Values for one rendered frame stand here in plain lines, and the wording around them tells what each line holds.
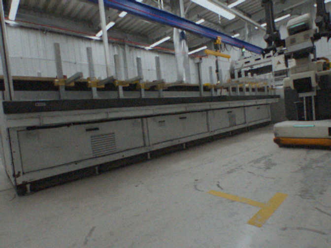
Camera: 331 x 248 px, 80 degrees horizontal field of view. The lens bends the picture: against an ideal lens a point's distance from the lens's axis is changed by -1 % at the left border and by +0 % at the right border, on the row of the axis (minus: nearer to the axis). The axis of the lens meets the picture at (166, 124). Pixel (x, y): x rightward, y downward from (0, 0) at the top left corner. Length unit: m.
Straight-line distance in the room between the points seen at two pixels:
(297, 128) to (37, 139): 2.49
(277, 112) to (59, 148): 4.92
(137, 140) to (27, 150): 1.03
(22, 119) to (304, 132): 2.52
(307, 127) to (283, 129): 0.22
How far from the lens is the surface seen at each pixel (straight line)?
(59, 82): 1.70
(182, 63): 7.34
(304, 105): 2.76
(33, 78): 1.84
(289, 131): 2.53
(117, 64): 1.94
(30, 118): 1.66
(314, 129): 2.48
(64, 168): 1.93
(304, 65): 2.57
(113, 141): 2.10
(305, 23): 2.60
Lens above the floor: 0.52
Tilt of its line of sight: 3 degrees down
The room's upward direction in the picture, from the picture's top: 6 degrees counter-clockwise
